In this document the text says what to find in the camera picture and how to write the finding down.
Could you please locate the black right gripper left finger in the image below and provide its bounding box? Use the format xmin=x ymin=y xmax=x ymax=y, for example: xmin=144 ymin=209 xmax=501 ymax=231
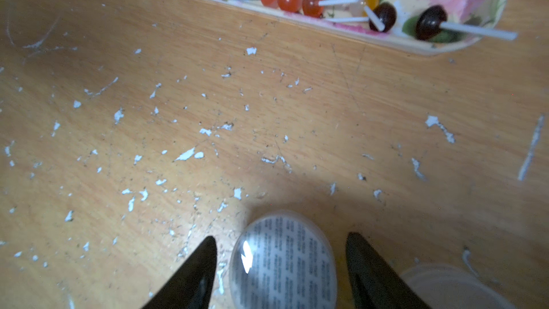
xmin=143 ymin=236 xmax=217 ymax=309

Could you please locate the white patterned jar lid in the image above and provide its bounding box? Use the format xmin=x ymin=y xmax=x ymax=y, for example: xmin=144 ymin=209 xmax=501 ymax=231
xmin=230 ymin=210 xmax=337 ymax=308

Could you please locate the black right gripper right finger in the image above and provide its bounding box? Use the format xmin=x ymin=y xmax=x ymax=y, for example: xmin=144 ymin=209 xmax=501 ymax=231
xmin=345 ymin=232 xmax=429 ymax=309

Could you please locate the clear plastic jar lid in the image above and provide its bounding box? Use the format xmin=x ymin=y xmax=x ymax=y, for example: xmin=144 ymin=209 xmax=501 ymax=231
xmin=400 ymin=263 xmax=515 ymax=309

